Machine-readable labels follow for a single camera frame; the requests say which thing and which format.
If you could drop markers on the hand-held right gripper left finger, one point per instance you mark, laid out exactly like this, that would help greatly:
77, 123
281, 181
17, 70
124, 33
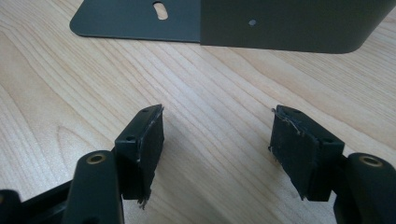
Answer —
140, 155

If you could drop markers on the black fan-shaped slotted rack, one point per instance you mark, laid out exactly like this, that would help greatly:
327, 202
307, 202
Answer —
280, 25

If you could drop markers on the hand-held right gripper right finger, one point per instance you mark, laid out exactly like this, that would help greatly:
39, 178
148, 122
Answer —
305, 152

